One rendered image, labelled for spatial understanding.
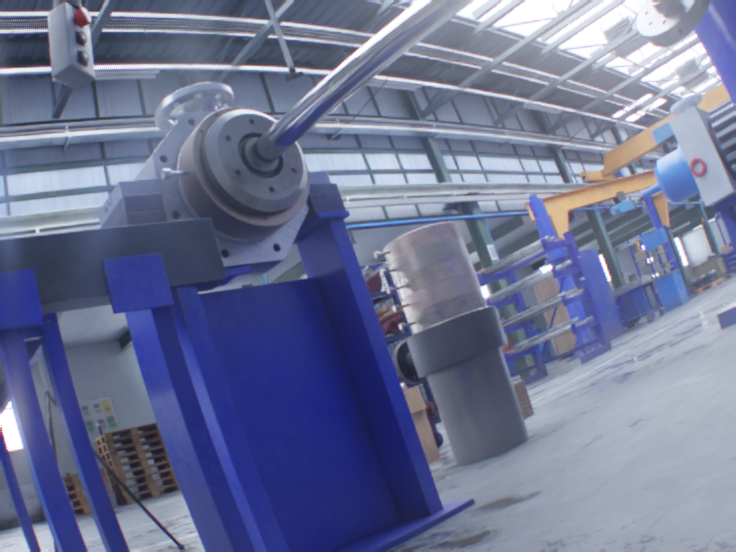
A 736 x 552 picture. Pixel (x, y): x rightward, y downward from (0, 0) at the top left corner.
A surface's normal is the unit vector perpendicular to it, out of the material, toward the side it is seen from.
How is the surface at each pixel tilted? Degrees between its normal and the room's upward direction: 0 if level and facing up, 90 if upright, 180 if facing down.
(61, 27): 90
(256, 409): 90
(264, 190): 90
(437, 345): 90
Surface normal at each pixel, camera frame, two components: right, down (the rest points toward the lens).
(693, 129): -0.74, 0.11
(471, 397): -0.31, -0.09
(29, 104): 0.59, -0.36
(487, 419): -0.04, -0.19
